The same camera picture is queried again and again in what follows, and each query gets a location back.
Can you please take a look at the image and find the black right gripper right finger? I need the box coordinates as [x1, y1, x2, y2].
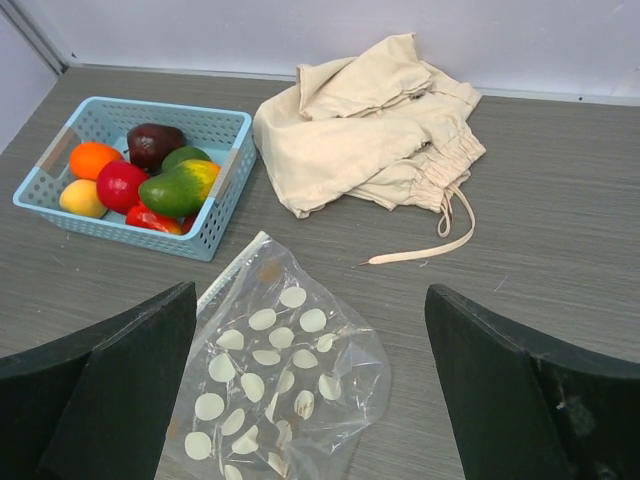
[424, 284, 639, 479]

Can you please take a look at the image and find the fake dark purple plum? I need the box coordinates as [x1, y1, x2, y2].
[181, 213, 198, 234]

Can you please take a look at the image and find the fake red pear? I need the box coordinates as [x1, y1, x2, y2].
[125, 203, 183, 235]

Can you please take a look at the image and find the clear zip top bag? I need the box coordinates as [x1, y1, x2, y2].
[165, 233, 391, 479]

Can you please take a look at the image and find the fake dark purple eggplant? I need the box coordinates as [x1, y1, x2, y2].
[127, 123, 186, 173]

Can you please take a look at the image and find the light blue perforated basket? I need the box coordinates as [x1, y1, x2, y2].
[13, 96, 256, 261]

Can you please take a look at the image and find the fake yellow peach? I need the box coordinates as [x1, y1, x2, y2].
[59, 179, 108, 219]

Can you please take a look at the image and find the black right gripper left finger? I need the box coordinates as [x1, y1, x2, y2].
[1, 282, 197, 479]

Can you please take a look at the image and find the fake red pomegranate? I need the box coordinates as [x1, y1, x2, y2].
[96, 160, 150, 215]

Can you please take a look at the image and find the fake green orange mango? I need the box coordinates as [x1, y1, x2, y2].
[138, 159, 221, 218]

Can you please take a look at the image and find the fake yellow lemon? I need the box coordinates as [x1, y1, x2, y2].
[161, 146, 211, 172]

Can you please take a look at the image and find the beige drawstring cloth bag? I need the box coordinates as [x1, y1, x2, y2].
[253, 34, 485, 238]

